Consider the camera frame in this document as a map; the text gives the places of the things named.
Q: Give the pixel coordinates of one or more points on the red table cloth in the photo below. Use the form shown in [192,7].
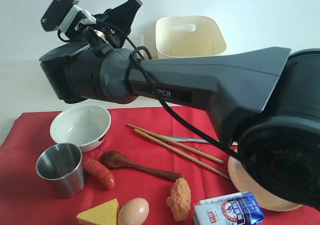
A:
[27,199]

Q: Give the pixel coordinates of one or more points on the silver metal knife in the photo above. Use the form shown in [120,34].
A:
[182,139]

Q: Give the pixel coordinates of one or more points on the red sausage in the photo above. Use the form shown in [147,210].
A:
[100,172]

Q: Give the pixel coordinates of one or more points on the orange fried chicken piece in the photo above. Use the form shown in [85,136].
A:
[179,200]

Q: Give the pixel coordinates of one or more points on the dark wooden spoon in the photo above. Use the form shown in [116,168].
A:
[116,160]

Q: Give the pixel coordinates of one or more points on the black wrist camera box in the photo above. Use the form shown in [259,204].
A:
[55,13]

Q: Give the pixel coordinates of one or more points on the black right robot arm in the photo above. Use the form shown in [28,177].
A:
[264,105]

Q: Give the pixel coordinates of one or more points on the white ceramic bowl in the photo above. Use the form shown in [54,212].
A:
[84,125]

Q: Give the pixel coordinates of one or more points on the wooden chopstick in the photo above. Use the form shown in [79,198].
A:
[176,143]
[185,155]

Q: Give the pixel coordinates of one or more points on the upper wooden chopstick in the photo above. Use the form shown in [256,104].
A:
[176,143]

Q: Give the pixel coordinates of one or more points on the stainless steel cup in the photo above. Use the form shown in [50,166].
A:
[61,166]

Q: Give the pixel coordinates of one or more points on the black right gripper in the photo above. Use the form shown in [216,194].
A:
[114,24]

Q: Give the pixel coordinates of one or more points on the lower wooden chopstick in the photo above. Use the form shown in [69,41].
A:
[185,155]

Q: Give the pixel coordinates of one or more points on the brown egg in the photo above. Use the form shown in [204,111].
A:
[134,212]

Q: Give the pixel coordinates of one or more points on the yellow cheese wedge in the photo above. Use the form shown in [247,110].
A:
[103,214]

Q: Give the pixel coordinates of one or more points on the brown wooden plate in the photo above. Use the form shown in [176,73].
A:
[244,183]

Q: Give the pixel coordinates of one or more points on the blue white milk carton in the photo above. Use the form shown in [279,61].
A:
[240,208]

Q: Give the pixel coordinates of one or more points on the white perforated plastic basket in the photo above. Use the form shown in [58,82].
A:
[137,40]

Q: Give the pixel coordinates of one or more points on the cream plastic bin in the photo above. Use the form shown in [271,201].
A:
[188,36]

